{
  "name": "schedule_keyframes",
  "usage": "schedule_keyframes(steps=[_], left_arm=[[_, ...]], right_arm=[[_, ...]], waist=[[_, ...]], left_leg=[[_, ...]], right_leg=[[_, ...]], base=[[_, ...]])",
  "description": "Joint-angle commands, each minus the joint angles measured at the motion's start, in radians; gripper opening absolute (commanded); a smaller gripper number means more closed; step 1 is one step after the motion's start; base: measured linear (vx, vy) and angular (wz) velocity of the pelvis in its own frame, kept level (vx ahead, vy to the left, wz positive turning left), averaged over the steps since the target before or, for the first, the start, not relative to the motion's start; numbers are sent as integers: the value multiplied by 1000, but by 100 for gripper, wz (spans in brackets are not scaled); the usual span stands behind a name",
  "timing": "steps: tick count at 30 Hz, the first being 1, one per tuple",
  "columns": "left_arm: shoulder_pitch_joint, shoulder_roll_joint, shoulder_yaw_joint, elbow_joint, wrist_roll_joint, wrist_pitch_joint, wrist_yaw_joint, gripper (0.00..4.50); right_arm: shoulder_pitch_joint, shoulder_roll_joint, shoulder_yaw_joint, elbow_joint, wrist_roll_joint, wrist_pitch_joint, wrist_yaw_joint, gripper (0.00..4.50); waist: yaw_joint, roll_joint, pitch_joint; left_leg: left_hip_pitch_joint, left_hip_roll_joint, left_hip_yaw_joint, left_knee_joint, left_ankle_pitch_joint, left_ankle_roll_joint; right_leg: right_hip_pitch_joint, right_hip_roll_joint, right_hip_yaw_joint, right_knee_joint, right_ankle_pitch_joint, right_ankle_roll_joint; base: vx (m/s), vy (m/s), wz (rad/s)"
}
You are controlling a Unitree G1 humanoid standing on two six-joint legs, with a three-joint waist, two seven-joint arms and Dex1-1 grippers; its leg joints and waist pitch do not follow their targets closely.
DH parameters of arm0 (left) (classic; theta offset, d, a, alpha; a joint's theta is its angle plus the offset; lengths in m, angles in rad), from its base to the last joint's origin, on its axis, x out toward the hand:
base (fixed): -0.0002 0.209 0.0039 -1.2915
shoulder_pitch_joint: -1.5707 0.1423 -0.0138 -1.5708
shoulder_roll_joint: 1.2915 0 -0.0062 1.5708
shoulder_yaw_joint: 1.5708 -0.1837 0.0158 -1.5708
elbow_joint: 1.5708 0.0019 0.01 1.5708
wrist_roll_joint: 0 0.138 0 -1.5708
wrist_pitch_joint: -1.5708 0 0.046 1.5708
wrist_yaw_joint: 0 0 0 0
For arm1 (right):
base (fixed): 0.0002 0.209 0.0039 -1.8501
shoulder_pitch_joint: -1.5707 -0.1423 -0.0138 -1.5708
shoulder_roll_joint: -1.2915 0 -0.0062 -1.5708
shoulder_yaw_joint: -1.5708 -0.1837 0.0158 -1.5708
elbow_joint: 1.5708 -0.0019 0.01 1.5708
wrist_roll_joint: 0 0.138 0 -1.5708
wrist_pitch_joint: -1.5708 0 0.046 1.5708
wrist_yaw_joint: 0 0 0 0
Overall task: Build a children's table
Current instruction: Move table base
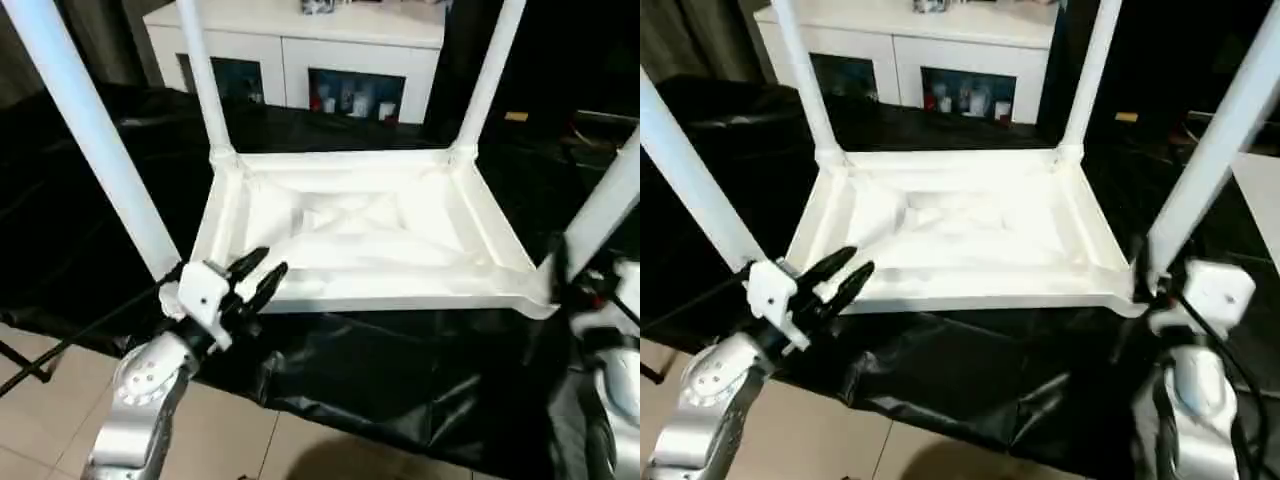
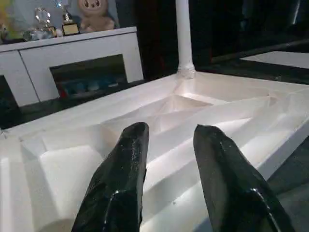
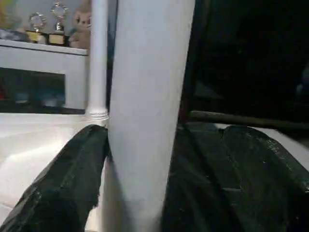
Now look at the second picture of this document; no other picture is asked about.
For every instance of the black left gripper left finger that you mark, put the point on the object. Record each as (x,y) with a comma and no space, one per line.
(116,193)

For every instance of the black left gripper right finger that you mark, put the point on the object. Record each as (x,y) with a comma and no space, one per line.
(231,193)

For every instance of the white plastic table leg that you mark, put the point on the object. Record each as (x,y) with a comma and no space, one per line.
(184,34)

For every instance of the black work mat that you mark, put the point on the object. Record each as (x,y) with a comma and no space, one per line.
(29,110)

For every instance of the white cabinet with glass doors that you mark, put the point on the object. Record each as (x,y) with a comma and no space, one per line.
(72,53)

